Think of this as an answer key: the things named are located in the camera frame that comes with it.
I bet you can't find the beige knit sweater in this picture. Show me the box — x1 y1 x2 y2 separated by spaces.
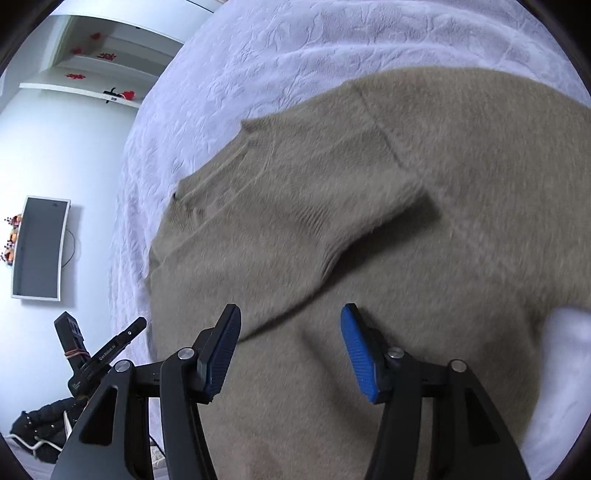
147 68 590 479

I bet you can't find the wall-mounted monitor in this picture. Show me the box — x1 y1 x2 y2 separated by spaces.
12 197 71 302

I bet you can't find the black jacket on chair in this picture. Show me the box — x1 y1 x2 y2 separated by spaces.
6 398 87 464

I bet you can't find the white wall shelf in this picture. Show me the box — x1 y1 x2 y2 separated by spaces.
19 15 181 109

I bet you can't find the white textured bedspread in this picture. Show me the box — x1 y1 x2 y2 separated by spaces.
110 1 590 479

